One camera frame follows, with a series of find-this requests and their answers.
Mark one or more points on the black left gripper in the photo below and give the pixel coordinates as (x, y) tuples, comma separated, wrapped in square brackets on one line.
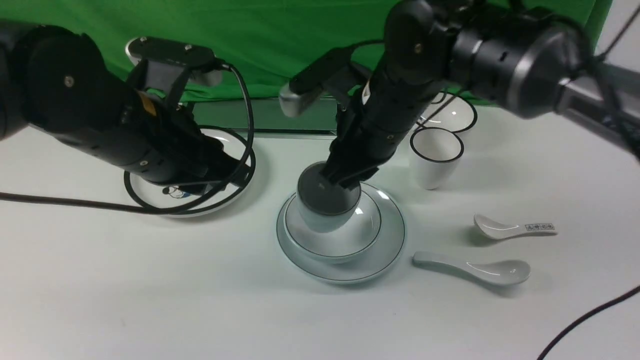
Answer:
[(167, 149)]

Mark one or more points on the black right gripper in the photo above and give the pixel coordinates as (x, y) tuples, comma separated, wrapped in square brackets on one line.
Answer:
[(378, 118)]

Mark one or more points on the pale thin-rimmed cup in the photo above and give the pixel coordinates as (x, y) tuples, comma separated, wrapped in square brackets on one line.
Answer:
[(323, 206)]

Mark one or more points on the pale thin-rimmed bowl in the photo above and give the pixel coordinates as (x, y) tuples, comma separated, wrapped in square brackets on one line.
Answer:
[(342, 243)]

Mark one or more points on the plain white ceramic spoon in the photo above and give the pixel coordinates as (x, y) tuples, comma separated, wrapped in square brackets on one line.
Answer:
[(504, 273)]

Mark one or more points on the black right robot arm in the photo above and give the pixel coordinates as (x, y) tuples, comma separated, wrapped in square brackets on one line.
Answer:
[(529, 62)]

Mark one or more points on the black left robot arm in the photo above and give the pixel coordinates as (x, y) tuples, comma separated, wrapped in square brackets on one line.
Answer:
[(57, 82)]

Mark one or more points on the illustrated black-rimmed plate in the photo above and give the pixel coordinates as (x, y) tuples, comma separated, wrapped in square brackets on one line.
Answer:
[(142, 192)]

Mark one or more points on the black-rimmed white cup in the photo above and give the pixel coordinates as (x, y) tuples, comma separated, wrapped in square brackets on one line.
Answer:
[(434, 154)]

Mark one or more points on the black-rimmed small white bowl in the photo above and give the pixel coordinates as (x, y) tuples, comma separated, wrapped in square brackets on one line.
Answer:
[(450, 112)]

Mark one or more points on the plain pale flat plate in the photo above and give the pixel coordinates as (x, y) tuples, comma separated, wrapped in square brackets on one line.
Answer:
[(371, 264)]

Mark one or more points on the green backdrop cloth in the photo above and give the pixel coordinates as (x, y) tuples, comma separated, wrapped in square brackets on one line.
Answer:
[(267, 40)]

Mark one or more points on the white spoon with label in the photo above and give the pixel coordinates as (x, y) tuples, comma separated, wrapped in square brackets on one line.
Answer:
[(500, 231)]

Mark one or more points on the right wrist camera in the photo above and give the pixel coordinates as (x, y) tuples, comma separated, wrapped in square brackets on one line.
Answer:
[(334, 73)]

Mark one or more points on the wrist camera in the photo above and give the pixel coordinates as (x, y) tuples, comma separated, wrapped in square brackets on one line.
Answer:
[(168, 66), (334, 73)]

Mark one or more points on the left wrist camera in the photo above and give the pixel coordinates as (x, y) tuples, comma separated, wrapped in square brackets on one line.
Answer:
[(168, 66)]

